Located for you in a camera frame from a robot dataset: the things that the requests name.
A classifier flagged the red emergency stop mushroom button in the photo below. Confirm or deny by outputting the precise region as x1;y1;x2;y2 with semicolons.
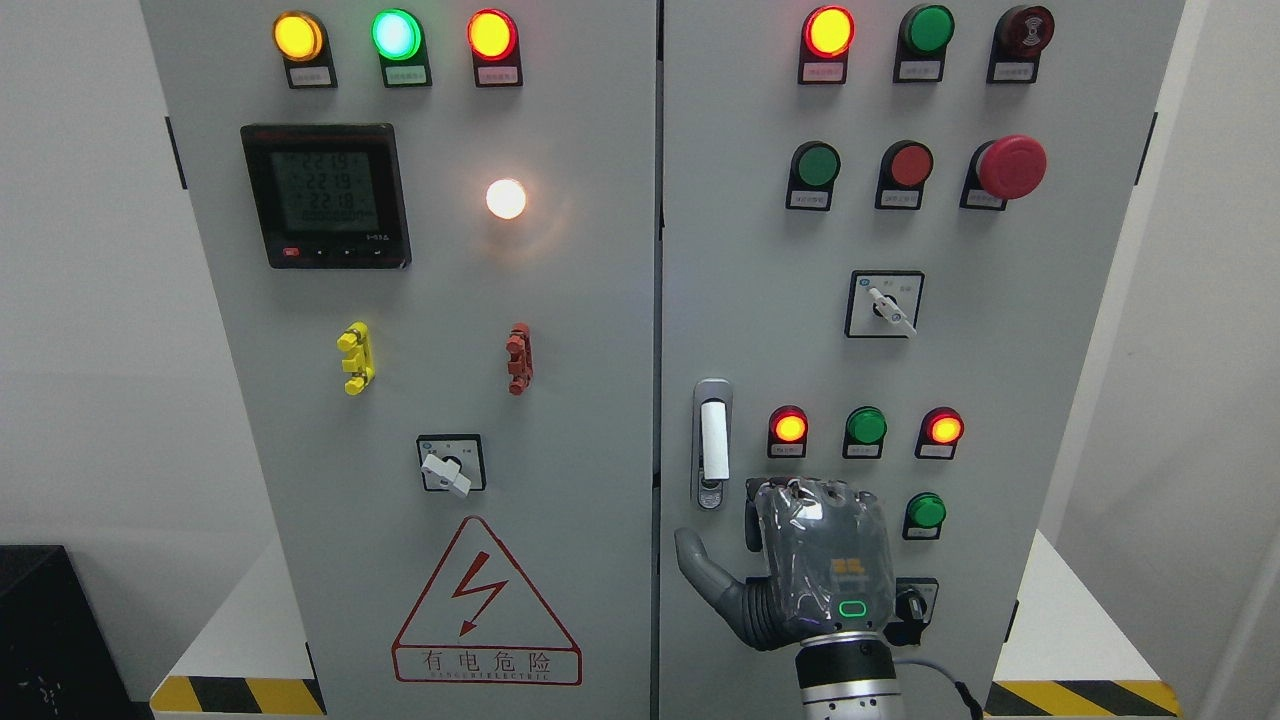
959;135;1048;211

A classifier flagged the silver door handle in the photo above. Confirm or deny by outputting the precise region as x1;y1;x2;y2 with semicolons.
691;378;733;511

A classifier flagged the red lit lamp middle left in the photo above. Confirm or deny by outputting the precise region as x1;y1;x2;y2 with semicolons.
767;405;808;459

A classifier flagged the grey left cabinet door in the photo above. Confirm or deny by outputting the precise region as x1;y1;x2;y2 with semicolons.
142;1;658;719

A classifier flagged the white lit indicator lamp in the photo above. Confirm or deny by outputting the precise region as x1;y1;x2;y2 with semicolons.
485;177;529;220

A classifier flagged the green indicator lamp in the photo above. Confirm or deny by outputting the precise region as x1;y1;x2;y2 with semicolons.
370;8;433;88
893;4;955;83

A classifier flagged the red indicator lamp top right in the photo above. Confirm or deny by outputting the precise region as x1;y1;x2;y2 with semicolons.
797;4;856;85

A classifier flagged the green indicator lamp top left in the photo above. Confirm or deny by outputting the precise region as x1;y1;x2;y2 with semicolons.
370;8;433;88

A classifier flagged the dark red buzzer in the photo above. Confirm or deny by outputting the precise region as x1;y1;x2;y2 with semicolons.
987;5;1055;85

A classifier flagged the green push button upper row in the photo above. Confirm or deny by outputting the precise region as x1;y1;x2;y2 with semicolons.
785;140;841;211

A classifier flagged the red plastic door clip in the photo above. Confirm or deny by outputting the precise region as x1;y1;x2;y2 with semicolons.
506;322;534;396

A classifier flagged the red push button upper row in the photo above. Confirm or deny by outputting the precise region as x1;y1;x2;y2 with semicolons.
874;140;934;210

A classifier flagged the black digital power meter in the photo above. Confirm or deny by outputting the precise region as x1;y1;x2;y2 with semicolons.
239;123;412;269

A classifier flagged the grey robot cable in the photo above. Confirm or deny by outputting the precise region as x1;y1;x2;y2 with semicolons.
892;659;986;720

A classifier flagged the green indicator lamp top right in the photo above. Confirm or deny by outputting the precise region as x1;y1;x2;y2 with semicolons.
893;4;955;83

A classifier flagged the yellow plastic door clip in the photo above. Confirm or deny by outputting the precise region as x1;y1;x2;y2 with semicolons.
335;322;376;396

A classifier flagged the red lit lamp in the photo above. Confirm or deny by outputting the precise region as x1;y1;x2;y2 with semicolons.
914;406;965;460
767;405;808;459

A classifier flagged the black box bottom left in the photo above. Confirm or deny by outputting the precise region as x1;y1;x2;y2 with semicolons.
1;544;134;719

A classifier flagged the white selector switch upper right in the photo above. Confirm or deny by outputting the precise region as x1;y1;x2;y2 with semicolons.
845;270;925;338

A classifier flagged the grey right cabinet door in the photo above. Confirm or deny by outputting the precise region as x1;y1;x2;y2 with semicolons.
655;1;1184;719

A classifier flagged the grey cabinet door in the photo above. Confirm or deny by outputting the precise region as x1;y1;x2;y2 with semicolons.
655;1;1184;719
142;1;658;719

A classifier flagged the red indicator lamp left door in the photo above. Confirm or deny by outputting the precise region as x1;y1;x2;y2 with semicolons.
466;8;524;88

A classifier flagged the red lit lamp middle right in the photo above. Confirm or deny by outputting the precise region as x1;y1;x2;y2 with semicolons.
914;406;965;460

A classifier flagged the red electric hazard warning sticker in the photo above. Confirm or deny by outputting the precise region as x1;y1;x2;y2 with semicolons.
392;515;582;685

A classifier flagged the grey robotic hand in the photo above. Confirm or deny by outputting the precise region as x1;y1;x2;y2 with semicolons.
675;477;896;651

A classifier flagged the green lamp middle centre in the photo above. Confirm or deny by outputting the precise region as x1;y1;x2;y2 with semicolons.
842;406;887;459

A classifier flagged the green push button lower right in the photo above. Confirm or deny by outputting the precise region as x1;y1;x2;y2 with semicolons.
901;492;948;541

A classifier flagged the black key selector switch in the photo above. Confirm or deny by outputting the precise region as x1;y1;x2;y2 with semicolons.
883;577;940;647

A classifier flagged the white selector switch left door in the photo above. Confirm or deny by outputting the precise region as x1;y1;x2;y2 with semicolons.
416;433;486;498

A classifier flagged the yellow indicator lamp top left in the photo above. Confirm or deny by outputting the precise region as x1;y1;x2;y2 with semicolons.
271;9;337;88

